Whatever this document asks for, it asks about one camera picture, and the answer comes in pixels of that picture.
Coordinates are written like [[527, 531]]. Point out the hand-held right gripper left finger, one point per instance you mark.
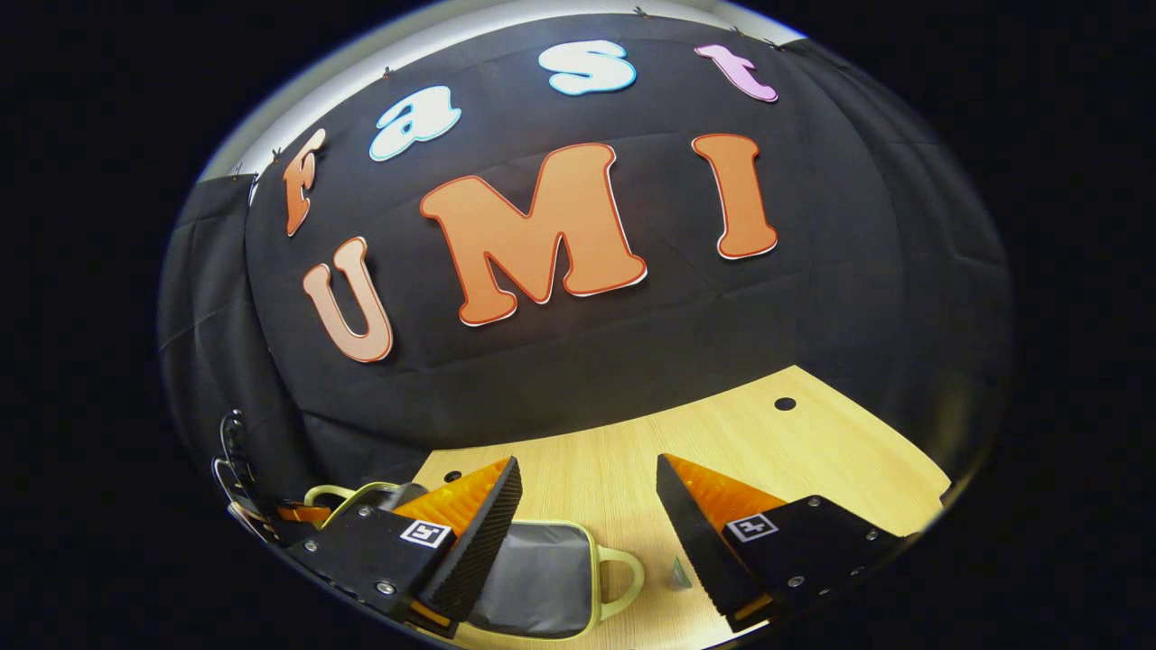
[[479, 542]]

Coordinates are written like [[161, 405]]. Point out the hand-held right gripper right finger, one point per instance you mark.
[[700, 551]]

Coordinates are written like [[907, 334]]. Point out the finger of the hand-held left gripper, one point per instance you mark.
[[302, 514]]

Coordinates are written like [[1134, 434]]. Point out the small silver skin care tube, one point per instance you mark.
[[680, 575]]

